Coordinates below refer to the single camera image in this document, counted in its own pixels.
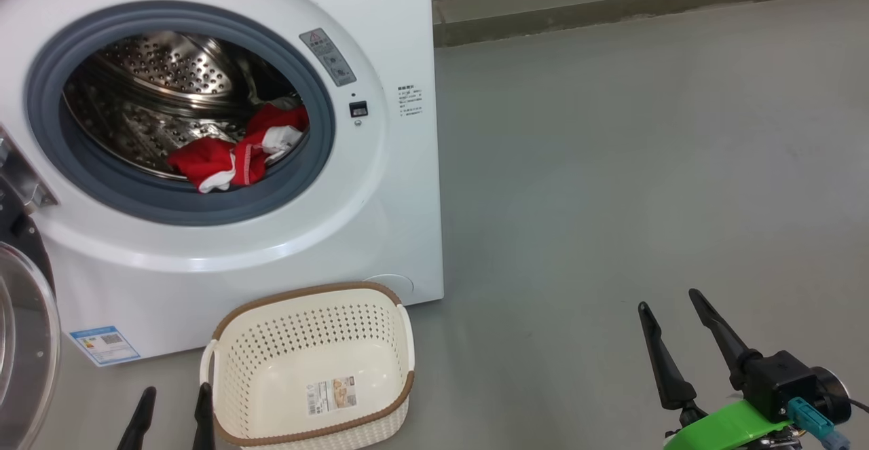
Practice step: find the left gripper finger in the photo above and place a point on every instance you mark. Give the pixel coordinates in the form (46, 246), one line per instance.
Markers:
(204, 423)
(139, 423)

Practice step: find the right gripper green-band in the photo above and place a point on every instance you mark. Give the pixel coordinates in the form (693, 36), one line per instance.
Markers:
(726, 429)

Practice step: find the round glass washing machine door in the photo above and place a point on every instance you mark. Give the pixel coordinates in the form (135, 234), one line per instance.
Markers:
(27, 341)

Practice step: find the red and white garment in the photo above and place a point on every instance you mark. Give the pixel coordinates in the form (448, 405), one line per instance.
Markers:
(204, 158)

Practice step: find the cream perforated laundry basket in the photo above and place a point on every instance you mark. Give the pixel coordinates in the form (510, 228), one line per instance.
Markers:
(237, 368)

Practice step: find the basket product label sticker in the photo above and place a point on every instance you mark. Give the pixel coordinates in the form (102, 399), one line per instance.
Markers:
(333, 396)

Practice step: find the grey rubber door gasket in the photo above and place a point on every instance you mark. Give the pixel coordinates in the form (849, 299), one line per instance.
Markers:
(136, 199)

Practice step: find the metal door hinge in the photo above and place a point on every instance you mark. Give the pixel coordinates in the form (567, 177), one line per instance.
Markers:
(24, 178)

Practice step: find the white front-load washing machine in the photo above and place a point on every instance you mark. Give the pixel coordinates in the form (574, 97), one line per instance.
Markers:
(380, 199)

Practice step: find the black door latch socket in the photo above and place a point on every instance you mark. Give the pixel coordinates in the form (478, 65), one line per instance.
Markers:
(358, 109)

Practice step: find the blue energy label sticker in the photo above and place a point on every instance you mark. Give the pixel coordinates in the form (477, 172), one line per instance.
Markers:
(105, 346)

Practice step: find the round white filter cover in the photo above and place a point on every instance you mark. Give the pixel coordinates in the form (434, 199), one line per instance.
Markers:
(390, 286)

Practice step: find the perforated steel drum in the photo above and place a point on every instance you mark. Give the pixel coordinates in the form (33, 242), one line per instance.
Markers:
(156, 77)

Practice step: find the grey warning label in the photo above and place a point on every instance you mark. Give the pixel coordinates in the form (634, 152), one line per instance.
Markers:
(328, 56)

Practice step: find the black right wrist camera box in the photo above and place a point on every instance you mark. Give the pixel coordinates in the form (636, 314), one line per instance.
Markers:
(781, 379)

